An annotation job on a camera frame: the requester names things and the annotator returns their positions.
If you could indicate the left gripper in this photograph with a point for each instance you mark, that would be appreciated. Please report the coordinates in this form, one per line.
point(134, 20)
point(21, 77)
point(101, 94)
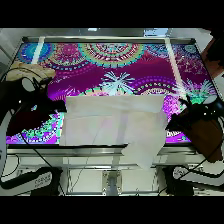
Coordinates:
point(55, 106)

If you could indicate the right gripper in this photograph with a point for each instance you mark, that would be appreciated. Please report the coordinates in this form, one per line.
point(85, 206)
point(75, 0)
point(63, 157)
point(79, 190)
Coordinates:
point(176, 124)

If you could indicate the white T-shirt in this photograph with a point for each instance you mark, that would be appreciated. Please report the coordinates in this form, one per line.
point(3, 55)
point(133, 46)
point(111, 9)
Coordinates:
point(113, 123)

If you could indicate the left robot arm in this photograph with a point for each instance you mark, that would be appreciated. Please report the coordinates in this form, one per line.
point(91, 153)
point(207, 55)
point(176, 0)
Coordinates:
point(13, 96)

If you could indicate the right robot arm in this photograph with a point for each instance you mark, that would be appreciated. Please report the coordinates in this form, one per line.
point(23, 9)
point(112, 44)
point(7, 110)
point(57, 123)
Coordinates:
point(208, 111)

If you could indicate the dark red garment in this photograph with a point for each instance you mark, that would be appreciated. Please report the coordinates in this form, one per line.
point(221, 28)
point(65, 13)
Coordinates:
point(26, 124)

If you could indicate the brown garment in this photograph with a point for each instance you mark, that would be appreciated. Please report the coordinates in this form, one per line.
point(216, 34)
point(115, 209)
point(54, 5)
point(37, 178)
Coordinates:
point(210, 140)

